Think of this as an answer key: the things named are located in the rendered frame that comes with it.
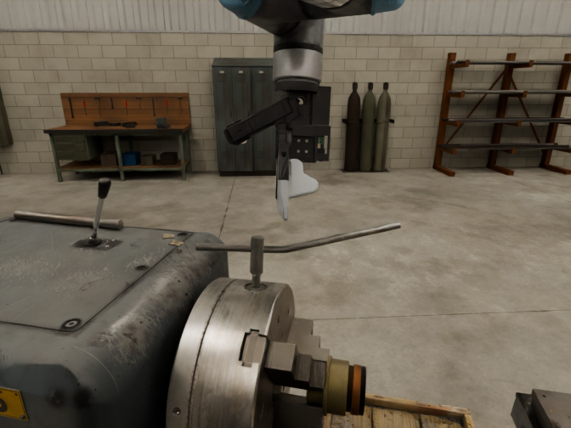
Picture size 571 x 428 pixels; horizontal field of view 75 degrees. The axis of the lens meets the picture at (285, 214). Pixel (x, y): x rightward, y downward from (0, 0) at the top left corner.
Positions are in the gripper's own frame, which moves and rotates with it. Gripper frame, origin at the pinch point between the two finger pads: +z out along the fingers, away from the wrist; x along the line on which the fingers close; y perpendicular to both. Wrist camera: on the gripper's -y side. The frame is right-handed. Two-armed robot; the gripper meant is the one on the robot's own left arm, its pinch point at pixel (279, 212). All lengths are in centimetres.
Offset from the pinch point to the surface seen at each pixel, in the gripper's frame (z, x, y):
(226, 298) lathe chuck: 13.2, -3.9, -7.9
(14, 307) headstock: 13.4, -8.3, -37.2
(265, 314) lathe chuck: 14.1, -7.6, -1.7
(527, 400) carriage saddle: 40, 9, 54
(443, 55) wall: -195, 639, 307
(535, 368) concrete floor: 108, 133, 156
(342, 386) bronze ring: 25.9, -7.3, 10.6
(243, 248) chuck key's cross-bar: 5.9, -0.7, -5.6
